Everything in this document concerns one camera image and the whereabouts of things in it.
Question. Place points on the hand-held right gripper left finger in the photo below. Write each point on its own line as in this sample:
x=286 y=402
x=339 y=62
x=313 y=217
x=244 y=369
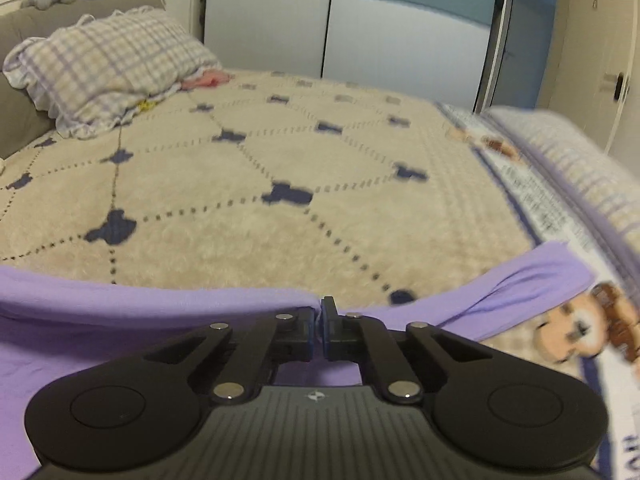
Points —
x=307 y=335

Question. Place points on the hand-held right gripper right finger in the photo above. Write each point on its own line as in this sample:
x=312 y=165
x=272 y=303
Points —
x=327 y=321

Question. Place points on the purple pants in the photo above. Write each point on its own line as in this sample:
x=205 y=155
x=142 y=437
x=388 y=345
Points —
x=100 y=320

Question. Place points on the pink cloth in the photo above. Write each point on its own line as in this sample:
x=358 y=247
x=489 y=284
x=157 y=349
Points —
x=207 y=80

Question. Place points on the small yellow item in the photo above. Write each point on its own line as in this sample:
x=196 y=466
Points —
x=145 y=105

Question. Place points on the purple plaid quilt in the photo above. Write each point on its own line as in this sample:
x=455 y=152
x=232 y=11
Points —
x=575 y=160

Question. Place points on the sliding door wardrobe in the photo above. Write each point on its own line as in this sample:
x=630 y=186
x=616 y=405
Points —
x=350 y=25

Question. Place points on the plaid ruffled pillow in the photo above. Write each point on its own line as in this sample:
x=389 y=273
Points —
x=110 y=65

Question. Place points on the blue door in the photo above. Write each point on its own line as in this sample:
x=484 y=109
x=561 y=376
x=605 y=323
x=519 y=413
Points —
x=525 y=35

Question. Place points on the white room door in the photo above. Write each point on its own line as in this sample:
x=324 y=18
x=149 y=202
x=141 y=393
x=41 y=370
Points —
x=590 y=35

